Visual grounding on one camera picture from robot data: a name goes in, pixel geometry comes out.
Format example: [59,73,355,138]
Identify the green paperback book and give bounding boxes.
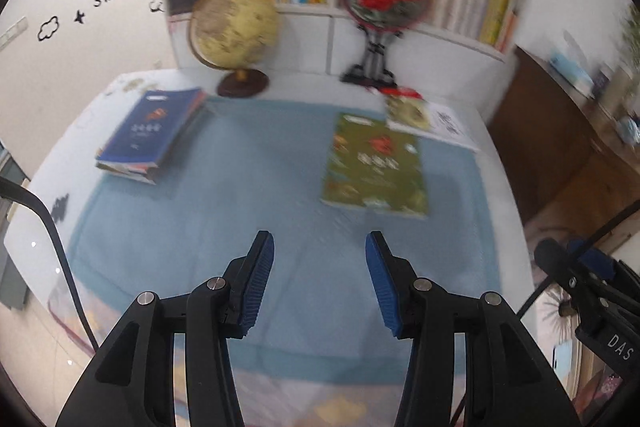
[320,113,431,220]

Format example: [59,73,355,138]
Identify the yellow globe on wooden base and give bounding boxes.
[187,0,280,98]

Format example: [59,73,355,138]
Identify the blue ceramic ornament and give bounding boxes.
[617,114,640,144]

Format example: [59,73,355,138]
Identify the white book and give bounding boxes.
[387,99,481,152]

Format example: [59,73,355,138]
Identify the light blue tissue box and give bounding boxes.
[547,32,596,100]

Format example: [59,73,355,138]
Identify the blue quilted mat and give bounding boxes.
[62,97,503,373]

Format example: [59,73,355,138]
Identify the light blue flat object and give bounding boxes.
[552,341,574,382]

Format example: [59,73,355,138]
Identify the leaf print tablecloth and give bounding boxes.
[5,72,538,427]

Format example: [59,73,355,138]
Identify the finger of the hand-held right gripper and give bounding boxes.
[534,238,609,324]
[567,237,621,286]

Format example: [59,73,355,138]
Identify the potted floor plant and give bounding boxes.
[542,287,581,324]

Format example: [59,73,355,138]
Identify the white wall switch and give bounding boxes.
[0,19,26,50]

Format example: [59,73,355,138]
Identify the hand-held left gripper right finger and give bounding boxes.
[365,230,583,427]

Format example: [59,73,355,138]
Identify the red tassel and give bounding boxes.
[384,87,424,101]

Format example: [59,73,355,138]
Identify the stack of sorted books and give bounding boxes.
[95,88,208,185]

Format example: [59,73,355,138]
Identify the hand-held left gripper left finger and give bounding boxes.
[55,229,276,427]

